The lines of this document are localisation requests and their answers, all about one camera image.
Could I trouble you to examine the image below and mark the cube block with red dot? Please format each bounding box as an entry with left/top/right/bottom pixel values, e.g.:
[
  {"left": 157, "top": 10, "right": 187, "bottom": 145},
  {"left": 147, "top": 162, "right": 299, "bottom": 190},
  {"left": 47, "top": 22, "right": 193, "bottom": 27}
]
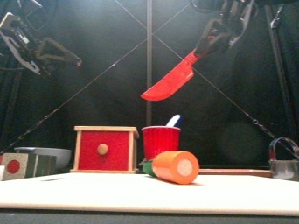
[{"left": 0, "top": 152, "right": 59, "bottom": 182}]

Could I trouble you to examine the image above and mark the blue white toy utensil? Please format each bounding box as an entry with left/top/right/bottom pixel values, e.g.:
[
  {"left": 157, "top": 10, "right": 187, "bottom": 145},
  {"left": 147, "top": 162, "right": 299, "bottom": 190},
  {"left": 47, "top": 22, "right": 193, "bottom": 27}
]
[{"left": 164, "top": 114, "right": 184, "bottom": 128}]

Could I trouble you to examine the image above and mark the grey bowl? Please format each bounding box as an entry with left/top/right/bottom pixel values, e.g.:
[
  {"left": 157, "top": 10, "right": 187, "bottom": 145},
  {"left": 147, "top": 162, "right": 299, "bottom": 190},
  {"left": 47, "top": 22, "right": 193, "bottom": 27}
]
[{"left": 13, "top": 146, "right": 73, "bottom": 171}]

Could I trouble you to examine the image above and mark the thin diagonal brace wire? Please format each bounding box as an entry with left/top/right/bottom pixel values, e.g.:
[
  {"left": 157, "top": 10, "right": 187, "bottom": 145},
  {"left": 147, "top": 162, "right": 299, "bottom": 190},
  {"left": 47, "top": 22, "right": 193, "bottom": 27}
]
[
  {"left": 112, "top": 0, "right": 299, "bottom": 157},
  {"left": 0, "top": 0, "right": 196, "bottom": 155}
]

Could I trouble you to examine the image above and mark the grey vertical frame pole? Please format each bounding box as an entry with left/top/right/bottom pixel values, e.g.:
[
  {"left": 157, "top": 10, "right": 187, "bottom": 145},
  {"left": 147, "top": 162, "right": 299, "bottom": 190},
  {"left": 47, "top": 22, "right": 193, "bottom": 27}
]
[{"left": 144, "top": 0, "right": 155, "bottom": 127}]

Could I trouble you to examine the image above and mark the red plastic cup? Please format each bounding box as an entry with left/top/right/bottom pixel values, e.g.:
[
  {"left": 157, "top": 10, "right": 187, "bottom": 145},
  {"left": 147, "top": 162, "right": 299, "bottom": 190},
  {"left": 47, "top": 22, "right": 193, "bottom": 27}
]
[{"left": 140, "top": 125, "right": 183, "bottom": 164}]

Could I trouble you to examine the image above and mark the red plastic toy knife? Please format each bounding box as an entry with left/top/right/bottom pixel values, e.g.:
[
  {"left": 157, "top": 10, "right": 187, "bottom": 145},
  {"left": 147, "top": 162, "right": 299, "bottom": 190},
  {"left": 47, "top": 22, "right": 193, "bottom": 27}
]
[{"left": 140, "top": 34, "right": 217, "bottom": 102}]

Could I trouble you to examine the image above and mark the orange toy carrot tip piece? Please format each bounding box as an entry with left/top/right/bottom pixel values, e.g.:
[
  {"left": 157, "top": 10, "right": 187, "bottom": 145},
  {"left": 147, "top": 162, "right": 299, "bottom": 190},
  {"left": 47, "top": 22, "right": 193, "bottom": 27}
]
[{"left": 151, "top": 150, "right": 201, "bottom": 186}]

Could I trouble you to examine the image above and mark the silver metal cup with handle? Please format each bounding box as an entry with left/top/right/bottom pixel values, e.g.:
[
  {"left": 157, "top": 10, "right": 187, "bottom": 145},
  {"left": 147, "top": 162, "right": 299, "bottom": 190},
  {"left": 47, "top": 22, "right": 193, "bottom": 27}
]
[{"left": 267, "top": 136, "right": 299, "bottom": 182}]

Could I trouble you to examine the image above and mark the wooden box with red drawer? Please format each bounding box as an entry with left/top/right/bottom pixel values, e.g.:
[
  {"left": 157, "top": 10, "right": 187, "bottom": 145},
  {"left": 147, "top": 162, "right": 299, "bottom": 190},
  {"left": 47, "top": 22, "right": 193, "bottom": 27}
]
[{"left": 69, "top": 125, "right": 141, "bottom": 175}]

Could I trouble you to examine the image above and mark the toy carrot top with leaves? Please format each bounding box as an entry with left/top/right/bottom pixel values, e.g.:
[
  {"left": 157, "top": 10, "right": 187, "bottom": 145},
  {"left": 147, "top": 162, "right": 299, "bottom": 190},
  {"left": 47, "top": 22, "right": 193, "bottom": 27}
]
[{"left": 141, "top": 159, "right": 157, "bottom": 179}]

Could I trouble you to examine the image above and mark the brown wooden strip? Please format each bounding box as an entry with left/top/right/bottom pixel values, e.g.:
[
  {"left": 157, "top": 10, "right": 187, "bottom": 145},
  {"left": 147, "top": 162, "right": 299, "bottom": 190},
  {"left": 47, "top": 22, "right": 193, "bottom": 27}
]
[{"left": 197, "top": 168, "right": 273, "bottom": 179}]

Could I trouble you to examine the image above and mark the white cutting board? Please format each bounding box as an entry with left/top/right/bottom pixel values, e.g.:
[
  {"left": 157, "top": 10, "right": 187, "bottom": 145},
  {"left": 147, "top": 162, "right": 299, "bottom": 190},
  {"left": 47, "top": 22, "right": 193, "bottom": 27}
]
[{"left": 0, "top": 171, "right": 299, "bottom": 218}]

